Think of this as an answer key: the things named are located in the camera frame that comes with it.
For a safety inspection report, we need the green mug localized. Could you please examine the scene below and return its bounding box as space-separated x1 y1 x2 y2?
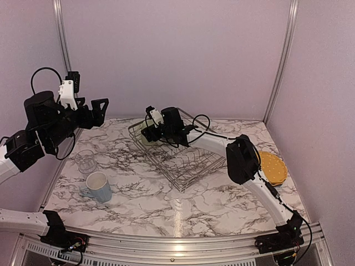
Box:
140 122 157 146

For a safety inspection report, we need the clear glass back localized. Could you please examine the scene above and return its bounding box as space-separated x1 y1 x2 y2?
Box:
74 150 97 175

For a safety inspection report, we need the light blue mug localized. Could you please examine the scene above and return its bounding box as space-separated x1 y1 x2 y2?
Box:
80 171 112 203

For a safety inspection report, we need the yellow plate back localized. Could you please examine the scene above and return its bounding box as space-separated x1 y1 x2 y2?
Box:
259 151 288 180

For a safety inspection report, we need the yellow plate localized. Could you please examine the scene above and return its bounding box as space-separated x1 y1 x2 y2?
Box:
268 178 286 187
259 151 288 180

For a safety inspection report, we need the yellow plate front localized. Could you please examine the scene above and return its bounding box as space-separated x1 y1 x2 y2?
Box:
268 178 286 187

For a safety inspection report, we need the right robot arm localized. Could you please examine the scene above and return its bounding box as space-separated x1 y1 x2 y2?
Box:
141 106 304 252

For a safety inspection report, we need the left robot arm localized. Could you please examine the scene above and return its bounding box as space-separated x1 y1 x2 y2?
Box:
1 91 109 247

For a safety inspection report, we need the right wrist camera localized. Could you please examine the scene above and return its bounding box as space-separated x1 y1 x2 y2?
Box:
145 106 164 127

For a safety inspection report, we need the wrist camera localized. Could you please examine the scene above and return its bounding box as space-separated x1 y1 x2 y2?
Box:
58 71 80 110
145 106 164 127

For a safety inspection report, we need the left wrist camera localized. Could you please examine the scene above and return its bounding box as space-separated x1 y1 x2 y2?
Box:
58 71 80 110

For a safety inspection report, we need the wire dish rack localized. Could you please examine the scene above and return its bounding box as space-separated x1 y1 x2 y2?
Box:
128 107 231 192

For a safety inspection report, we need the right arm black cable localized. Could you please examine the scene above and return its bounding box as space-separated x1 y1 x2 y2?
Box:
166 113 311 244

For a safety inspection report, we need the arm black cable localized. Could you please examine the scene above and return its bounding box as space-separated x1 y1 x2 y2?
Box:
166 113 311 244
30 66 77 161

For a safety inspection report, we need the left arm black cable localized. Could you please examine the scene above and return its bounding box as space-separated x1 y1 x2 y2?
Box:
30 66 77 161

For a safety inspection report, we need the left aluminium post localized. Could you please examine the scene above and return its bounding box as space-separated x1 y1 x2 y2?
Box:
53 0 72 72

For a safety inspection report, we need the aluminium post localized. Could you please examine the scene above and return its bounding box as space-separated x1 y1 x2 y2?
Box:
53 0 72 72
263 0 299 125

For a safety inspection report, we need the front aluminium rail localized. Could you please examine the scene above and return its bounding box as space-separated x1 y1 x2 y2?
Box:
11 221 333 266

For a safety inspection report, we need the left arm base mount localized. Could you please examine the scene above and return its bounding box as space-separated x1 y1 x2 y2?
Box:
40 231 89 253

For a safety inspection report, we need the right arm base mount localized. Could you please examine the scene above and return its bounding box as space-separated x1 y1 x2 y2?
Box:
255 232 304 254

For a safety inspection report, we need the right aluminium post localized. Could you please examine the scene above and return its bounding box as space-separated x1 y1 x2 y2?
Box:
263 0 299 125

